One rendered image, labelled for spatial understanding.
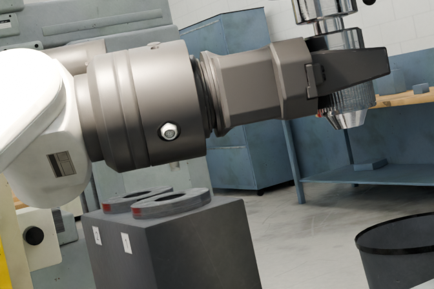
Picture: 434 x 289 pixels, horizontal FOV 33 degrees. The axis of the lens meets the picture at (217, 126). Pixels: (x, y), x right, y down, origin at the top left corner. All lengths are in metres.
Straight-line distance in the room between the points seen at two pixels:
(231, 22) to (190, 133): 7.36
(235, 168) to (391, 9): 2.63
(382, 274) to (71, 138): 2.04
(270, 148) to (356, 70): 7.42
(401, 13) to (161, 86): 6.16
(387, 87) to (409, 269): 4.09
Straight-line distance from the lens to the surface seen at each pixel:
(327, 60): 0.52
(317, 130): 7.85
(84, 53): 0.56
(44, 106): 0.49
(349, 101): 0.54
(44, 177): 0.54
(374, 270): 2.51
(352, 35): 0.54
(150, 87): 0.50
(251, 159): 7.82
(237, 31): 7.87
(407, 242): 2.84
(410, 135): 6.79
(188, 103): 0.50
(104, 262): 0.90
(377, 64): 0.53
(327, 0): 0.54
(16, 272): 2.23
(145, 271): 0.77
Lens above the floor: 1.25
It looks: 3 degrees down
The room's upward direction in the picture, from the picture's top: 12 degrees counter-clockwise
